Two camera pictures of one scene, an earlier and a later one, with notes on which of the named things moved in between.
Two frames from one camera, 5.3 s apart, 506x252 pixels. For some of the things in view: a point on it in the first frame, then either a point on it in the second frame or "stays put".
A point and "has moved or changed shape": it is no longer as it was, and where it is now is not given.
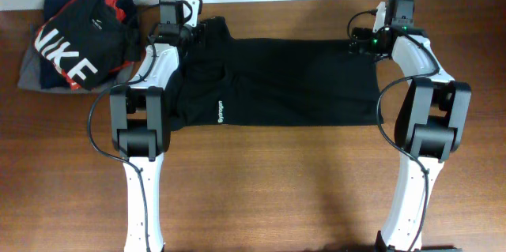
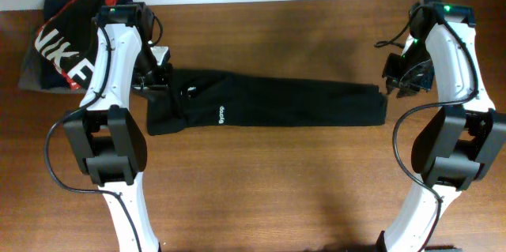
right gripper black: x=367 y=33 → x=393 y=78
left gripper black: x=201 y=35 → x=163 y=80
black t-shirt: x=222 y=81 has moved or changed shape
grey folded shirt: x=29 y=77 stays put
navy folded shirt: x=50 y=75 stays put
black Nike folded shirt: x=90 y=40 stays put
